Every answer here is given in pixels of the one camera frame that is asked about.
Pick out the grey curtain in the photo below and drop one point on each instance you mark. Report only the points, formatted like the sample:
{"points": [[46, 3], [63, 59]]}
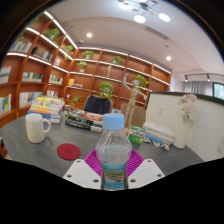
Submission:
{"points": [[198, 88]]}

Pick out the stack of white books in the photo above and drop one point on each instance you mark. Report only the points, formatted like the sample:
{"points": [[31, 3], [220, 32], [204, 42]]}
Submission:
{"points": [[159, 131]]}

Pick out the small green-white box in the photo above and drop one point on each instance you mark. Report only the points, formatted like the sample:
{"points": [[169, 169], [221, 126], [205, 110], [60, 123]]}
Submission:
{"points": [[136, 135]]}

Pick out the black track light rail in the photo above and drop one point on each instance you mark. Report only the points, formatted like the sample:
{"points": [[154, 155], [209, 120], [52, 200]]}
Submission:
{"points": [[200, 76]]}

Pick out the white vase with flowers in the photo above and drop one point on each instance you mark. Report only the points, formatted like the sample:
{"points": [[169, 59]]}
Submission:
{"points": [[181, 133]]}

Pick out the round recessed ceiling light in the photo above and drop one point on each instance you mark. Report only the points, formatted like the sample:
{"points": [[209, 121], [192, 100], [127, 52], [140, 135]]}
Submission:
{"points": [[89, 34], [169, 58]]}

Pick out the wooden artist mannequin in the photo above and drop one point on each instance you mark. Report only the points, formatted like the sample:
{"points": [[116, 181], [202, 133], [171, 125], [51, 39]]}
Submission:
{"points": [[132, 96]]}

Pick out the stack of dark books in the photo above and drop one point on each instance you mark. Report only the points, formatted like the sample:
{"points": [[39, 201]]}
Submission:
{"points": [[83, 120]]}

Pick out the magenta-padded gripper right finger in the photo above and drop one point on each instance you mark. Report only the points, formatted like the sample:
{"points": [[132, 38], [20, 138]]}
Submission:
{"points": [[146, 171]]}

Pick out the branched ceiling light fixture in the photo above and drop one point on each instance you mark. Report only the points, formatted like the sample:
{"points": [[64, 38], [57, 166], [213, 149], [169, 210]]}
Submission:
{"points": [[140, 18]]}

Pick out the white ceramic mug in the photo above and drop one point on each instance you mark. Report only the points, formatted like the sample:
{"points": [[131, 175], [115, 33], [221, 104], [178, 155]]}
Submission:
{"points": [[34, 128]]}

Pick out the clear blue-capped water bottle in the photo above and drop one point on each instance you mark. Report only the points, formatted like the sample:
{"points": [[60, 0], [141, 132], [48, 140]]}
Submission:
{"points": [[113, 150]]}

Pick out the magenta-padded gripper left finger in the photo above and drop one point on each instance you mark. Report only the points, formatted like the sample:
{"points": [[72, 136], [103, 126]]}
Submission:
{"points": [[80, 173]]}

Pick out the stack of colourful books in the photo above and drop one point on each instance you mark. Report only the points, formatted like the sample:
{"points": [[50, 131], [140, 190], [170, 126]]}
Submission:
{"points": [[46, 109]]}

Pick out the flat round red coaster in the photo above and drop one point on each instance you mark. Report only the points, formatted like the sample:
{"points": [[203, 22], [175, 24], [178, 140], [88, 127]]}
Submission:
{"points": [[68, 151]]}

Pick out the wooden wall shelf unit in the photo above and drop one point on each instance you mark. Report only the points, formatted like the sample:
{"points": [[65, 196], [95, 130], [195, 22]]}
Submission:
{"points": [[40, 73]]}

